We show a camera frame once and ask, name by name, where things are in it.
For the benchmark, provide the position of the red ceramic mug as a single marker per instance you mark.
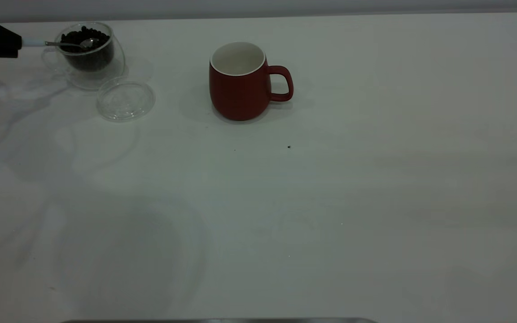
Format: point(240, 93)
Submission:
point(238, 96)

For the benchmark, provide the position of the dark coffee beans pile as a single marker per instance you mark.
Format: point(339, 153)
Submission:
point(89, 56)

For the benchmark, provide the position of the clear glass cup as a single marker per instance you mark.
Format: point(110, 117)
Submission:
point(116, 67)

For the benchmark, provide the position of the round clear glass lid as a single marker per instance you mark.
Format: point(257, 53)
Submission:
point(126, 101)

